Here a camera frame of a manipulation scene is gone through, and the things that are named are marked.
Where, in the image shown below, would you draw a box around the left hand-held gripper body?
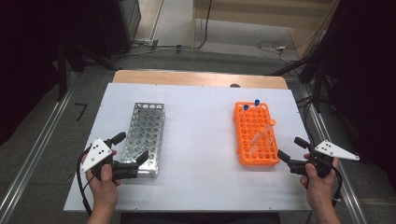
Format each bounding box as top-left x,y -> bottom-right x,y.
79,137 -> 140,181

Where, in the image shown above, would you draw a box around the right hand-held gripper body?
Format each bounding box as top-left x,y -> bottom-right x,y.
288,139 -> 361,179

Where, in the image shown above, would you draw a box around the metal test tube rack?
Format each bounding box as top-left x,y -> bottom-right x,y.
120,102 -> 166,179

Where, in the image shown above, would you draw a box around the orange cap test tube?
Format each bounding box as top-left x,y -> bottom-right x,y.
247,125 -> 268,157
264,119 -> 277,149

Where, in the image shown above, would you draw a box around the orange test tube rack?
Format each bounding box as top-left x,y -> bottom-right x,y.
233,101 -> 281,169

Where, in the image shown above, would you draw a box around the person's left hand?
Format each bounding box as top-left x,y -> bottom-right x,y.
81,149 -> 122,206

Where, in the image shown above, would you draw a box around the person's right hand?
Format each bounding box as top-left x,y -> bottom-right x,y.
299,152 -> 340,206

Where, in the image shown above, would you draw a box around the white table board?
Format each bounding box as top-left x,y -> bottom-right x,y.
63,82 -> 312,213

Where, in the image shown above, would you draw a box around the black metal stand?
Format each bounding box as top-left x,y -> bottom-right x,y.
270,57 -> 325,114
55,41 -> 120,103

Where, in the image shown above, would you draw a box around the black curtain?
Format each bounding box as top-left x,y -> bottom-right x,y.
0,0 -> 123,147
311,0 -> 396,188

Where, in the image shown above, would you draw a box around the wooden table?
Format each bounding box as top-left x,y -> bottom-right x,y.
111,69 -> 289,91

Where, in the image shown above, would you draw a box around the dark grey cabinet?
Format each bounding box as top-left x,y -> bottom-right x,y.
118,0 -> 142,42

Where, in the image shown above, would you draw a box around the wooden shelf unit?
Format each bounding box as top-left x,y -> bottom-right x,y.
191,0 -> 341,61

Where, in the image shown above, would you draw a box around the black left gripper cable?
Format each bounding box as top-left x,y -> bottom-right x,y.
76,146 -> 95,217

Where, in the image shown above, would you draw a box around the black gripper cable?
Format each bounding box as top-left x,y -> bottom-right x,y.
330,166 -> 344,208
76,146 -> 95,217

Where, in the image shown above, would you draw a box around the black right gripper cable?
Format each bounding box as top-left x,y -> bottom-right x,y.
330,166 -> 344,208

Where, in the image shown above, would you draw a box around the aluminium floor rail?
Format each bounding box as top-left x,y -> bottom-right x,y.
299,85 -> 370,224
0,72 -> 78,224

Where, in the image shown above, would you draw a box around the black floor cables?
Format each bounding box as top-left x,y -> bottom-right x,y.
295,94 -> 316,133

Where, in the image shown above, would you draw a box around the white floor cable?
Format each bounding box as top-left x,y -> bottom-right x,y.
255,39 -> 301,65

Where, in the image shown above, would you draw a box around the grey floor cables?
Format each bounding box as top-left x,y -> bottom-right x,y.
111,38 -> 192,61

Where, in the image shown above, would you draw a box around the black hanging cable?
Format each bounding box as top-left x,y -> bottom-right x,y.
194,0 -> 214,50

